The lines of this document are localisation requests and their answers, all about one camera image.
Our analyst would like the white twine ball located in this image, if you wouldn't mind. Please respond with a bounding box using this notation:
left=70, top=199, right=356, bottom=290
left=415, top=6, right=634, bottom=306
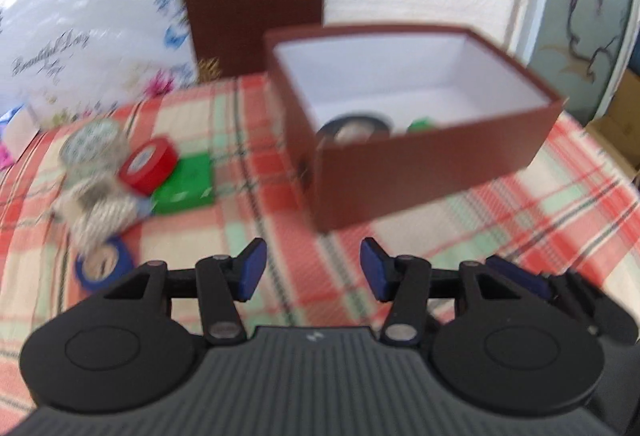
left=50, top=176, right=138, bottom=251

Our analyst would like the red tape roll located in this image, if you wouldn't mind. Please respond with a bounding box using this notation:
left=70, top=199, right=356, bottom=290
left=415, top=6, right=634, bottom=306
left=118, top=136, right=180, bottom=197

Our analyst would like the white and pink packet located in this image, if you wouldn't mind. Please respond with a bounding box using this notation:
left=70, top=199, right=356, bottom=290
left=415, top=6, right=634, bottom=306
left=0, top=106, right=38, bottom=169

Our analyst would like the cartoon printed cloth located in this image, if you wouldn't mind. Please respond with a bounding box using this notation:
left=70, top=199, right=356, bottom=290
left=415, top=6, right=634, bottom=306
left=530, top=0, right=640, bottom=121

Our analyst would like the patterned white tape roll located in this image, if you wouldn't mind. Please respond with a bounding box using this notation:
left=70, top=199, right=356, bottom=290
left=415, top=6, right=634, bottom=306
left=59, top=120, right=131, bottom=181

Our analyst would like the brown box lid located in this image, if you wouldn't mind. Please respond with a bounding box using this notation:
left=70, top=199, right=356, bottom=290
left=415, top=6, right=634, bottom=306
left=176, top=0, right=328, bottom=84

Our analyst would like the white floral pillow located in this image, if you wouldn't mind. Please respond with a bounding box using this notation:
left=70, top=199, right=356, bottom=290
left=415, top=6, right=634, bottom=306
left=0, top=0, right=198, bottom=131

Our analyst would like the green box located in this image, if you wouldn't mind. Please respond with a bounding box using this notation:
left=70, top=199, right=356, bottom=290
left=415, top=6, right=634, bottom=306
left=150, top=153, right=216, bottom=217

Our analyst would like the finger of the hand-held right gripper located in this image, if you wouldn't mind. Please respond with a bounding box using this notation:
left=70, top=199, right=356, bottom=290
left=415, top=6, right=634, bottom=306
left=486, top=256, right=598, bottom=334

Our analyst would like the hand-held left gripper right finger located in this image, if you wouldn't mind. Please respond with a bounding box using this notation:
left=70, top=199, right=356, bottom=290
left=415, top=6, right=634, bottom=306
left=360, top=237, right=522, bottom=347

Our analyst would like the plain cardboard carton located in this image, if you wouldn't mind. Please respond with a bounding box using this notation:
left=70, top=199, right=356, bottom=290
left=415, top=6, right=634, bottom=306
left=585, top=66, right=640, bottom=187

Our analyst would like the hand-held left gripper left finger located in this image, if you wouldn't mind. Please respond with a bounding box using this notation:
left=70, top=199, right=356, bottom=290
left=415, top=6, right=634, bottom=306
left=102, top=237, right=268, bottom=347

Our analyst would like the blue tape roll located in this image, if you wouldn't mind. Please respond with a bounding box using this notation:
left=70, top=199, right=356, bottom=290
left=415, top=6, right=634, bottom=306
left=75, top=236, right=136, bottom=294

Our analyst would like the brown cardboard box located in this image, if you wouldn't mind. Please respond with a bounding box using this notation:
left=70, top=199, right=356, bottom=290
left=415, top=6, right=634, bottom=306
left=263, top=23, right=568, bottom=234

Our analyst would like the black tape roll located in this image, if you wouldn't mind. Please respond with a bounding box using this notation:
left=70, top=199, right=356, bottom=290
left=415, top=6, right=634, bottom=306
left=316, top=113, right=396, bottom=144

